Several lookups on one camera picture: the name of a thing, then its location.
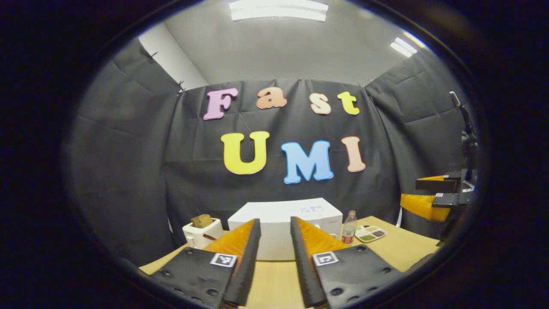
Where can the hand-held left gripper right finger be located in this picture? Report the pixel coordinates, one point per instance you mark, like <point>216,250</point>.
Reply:
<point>305,266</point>

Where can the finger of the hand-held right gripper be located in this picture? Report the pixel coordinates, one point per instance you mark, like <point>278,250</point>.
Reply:
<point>437,184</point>
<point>450,199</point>

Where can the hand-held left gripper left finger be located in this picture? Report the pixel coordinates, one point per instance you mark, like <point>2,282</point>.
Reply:
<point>246,266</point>

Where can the white microwave oven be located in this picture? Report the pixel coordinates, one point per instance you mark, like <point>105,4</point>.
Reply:
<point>279,214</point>

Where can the brown wooden spoon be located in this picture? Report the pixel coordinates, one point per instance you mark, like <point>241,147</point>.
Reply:
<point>209,236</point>

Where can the clear bottle red label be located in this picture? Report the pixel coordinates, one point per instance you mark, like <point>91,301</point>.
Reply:
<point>349,229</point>

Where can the white toaster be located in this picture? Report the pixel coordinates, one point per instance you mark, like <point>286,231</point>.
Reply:
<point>195,236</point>

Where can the brown bread slice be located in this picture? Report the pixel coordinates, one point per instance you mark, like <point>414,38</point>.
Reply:
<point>201,220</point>

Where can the white divided dish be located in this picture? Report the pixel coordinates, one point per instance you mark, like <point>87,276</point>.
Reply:
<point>371,234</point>

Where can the small ceiling light panel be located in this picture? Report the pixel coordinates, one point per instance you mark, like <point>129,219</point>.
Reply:
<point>405,45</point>

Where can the black backdrop cloth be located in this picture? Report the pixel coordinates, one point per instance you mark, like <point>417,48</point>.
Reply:
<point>128,171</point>

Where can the large ceiling light panel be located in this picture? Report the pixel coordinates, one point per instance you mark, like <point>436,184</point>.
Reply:
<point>279,9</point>

